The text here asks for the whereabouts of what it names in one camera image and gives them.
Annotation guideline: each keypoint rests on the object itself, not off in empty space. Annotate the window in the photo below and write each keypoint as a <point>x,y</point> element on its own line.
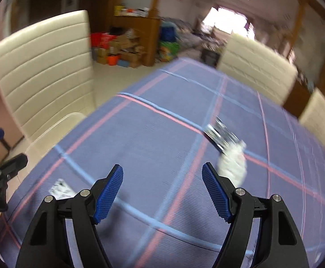
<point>226,21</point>

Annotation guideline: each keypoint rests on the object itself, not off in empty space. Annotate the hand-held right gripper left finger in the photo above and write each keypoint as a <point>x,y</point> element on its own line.
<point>109,192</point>

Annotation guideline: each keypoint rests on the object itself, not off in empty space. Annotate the low dark side table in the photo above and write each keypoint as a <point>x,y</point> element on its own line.
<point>209,57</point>

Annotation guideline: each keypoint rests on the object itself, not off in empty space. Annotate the blue plaid tablecloth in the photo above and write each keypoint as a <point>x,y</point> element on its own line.
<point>162,122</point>

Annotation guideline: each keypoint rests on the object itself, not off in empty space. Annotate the pile of cardboard boxes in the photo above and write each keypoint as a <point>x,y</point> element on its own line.
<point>123,50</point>

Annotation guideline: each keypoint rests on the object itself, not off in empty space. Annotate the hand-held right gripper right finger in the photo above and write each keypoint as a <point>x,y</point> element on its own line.
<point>215,192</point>

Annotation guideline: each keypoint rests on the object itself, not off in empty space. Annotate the wooden cabinet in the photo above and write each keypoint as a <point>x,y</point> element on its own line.
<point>140,39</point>

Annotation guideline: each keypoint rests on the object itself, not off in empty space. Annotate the red plastic bag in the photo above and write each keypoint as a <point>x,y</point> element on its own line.
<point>102,39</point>

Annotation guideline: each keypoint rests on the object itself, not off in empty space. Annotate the cream quilted leather chair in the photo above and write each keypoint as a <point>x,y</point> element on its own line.
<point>45,69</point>
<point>257,67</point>
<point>320,117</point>

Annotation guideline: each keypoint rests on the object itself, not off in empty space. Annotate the clear plastic bin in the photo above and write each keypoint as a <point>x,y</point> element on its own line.
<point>56,128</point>

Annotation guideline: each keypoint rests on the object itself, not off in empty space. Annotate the colourful printed bag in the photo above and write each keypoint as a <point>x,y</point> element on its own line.
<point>168,50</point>

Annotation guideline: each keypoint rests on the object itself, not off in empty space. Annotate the orange bucket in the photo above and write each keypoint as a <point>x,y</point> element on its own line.
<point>114,60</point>

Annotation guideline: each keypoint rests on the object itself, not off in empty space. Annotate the white paper tissue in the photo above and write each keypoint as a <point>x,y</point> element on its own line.
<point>233,164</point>

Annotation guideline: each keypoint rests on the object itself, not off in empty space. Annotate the grey sofa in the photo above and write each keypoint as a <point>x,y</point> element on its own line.
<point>190,33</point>

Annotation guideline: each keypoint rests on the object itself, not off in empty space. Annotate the white fabric label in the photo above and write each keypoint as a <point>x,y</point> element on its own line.
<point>62,189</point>

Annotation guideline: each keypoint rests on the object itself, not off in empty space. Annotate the clear plastic packaging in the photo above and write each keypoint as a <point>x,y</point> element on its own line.
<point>221,134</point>

